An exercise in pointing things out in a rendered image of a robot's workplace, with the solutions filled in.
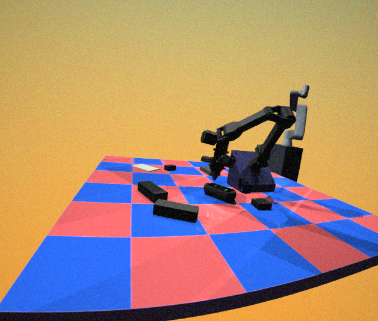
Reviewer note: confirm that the cream flat rectangular panel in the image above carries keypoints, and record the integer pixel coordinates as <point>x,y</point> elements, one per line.
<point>145,167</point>

